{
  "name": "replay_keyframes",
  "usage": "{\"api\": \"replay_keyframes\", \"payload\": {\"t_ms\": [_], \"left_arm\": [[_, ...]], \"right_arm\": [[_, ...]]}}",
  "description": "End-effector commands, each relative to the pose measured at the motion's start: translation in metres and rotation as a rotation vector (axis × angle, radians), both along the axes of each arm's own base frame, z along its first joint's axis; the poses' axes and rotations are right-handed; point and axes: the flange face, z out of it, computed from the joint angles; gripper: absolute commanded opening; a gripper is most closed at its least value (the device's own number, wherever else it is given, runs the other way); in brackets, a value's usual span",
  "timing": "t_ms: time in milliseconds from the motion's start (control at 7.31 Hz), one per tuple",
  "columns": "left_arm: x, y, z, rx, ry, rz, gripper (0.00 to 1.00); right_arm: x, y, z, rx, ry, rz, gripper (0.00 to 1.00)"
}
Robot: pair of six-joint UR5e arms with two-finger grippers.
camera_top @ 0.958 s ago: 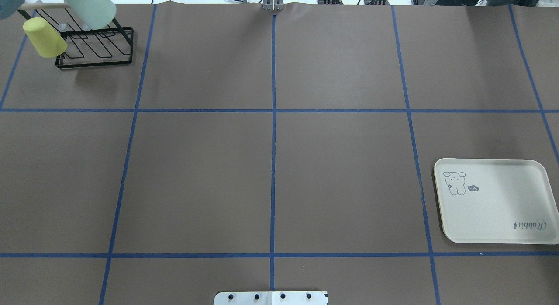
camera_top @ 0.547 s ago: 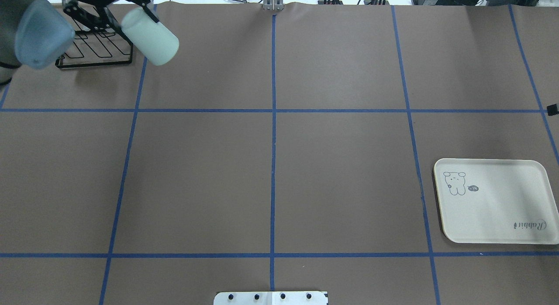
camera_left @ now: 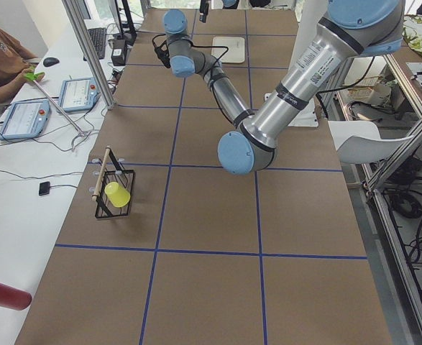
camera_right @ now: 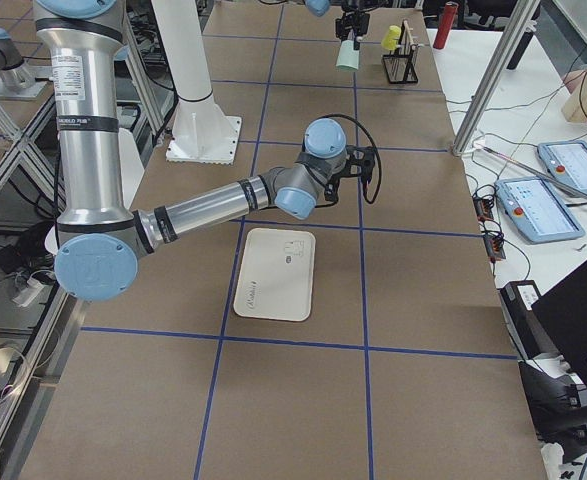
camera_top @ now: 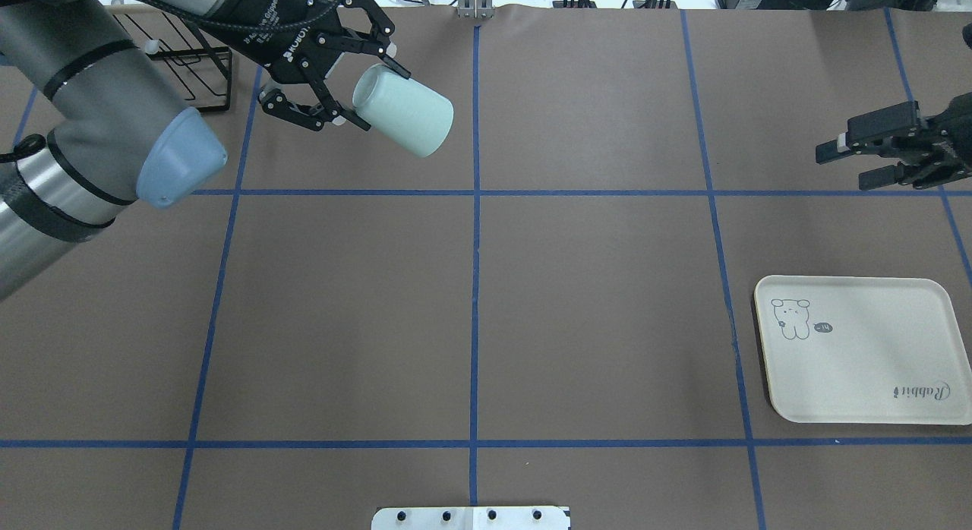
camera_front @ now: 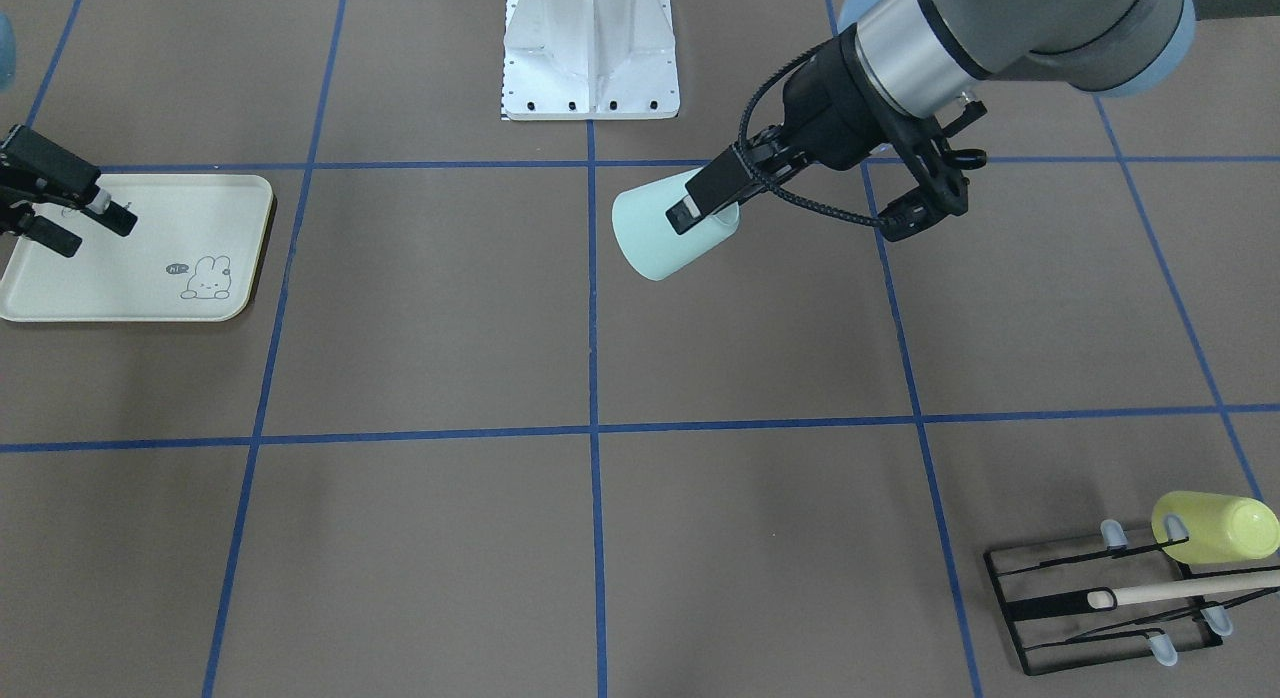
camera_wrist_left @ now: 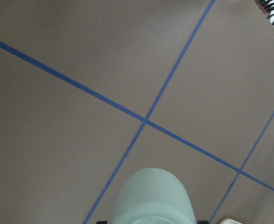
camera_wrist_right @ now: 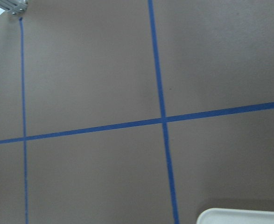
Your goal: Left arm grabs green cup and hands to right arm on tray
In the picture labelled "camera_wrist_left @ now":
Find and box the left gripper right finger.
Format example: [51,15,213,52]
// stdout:
[197,220,208,224]

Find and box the green plastic cup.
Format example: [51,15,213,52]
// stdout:
[112,168,196,224]

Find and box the white plastic tray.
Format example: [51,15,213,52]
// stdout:
[218,218,242,224]

